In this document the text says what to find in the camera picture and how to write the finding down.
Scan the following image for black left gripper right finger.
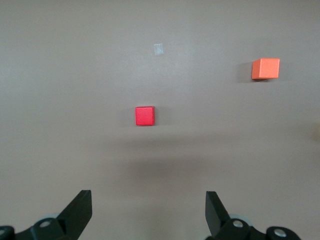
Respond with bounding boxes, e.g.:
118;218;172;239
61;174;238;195
205;191;300;240

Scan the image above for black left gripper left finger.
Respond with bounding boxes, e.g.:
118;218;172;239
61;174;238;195
0;189;93;240

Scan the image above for red wooden cube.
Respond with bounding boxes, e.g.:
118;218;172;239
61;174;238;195
134;105;156;127

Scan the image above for orange wooden cube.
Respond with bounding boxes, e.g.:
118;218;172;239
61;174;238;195
251;57;281;81

